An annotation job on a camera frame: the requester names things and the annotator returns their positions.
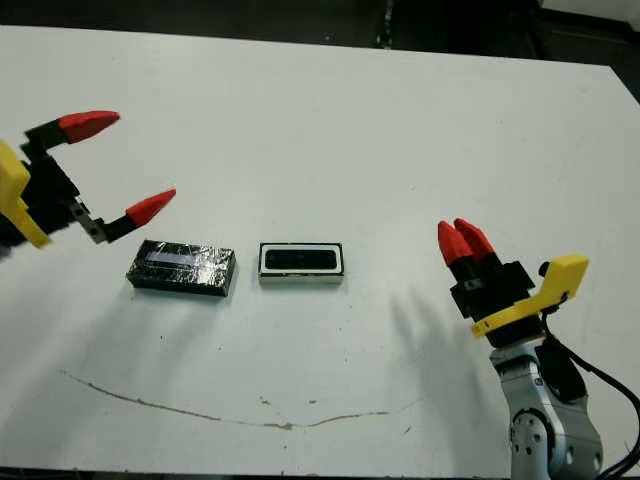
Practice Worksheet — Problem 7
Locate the white camera box base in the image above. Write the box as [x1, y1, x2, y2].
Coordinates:
[257, 241, 347, 288]

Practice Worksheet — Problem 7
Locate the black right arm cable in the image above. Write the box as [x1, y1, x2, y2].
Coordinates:
[542, 309, 640, 480]

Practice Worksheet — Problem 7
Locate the black foil-wrapped box lid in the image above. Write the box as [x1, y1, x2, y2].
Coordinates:
[125, 239, 238, 300]

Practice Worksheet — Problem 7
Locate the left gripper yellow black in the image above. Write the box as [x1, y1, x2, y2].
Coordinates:
[0, 110, 178, 250]

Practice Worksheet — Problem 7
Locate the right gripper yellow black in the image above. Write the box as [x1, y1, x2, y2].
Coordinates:
[437, 216, 591, 349]

